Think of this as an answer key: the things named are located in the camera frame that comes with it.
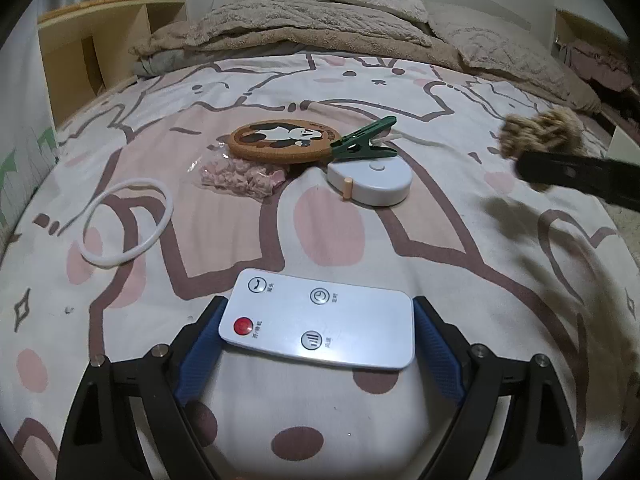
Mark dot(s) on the textured grey pillow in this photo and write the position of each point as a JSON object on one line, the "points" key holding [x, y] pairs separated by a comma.
{"points": [[490, 45]]}

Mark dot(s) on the cork panda coaster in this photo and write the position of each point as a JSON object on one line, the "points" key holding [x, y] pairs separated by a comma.
{"points": [[285, 137]]}

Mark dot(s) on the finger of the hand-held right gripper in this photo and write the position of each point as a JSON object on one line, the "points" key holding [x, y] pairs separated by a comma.
{"points": [[575, 172]]}

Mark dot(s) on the printed bunny bedsheet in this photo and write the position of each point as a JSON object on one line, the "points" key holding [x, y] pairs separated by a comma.
{"points": [[450, 270]]}

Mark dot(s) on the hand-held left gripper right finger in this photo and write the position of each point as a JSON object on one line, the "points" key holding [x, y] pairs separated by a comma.
{"points": [[440, 355]]}

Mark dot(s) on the beige blanket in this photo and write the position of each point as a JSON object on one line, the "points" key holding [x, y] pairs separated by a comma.
{"points": [[350, 42]]}

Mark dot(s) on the pink bits bag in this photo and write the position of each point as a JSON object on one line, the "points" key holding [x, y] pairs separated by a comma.
{"points": [[235, 177]]}

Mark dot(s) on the white tote bag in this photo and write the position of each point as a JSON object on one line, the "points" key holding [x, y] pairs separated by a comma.
{"points": [[20, 175]]}

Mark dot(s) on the grey fluffy blanket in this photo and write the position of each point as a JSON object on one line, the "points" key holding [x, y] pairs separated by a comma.
{"points": [[300, 20]]}

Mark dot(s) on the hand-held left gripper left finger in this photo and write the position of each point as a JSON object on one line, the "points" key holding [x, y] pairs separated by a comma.
{"points": [[200, 355]]}

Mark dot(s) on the white tape measure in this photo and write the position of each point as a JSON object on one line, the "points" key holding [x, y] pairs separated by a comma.
{"points": [[375, 180]]}

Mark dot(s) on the grey folded sheet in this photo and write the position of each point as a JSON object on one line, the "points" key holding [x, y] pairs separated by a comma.
{"points": [[160, 65]]}

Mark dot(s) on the white cardboard box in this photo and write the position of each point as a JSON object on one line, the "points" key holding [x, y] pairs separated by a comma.
{"points": [[627, 147]]}

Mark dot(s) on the wooden bedside shelf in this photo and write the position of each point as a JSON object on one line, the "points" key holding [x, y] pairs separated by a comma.
{"points": [[65, 60]]}

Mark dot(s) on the pile of clothes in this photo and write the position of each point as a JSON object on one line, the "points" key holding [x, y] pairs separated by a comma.
{"points": [[600, 60]]}

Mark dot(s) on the white remote control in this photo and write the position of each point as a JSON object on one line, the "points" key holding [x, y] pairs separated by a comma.
{"points": [[320, 320]]}

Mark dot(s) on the green clip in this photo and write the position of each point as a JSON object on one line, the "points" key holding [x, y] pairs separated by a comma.
{"points": [[360, 137]]}

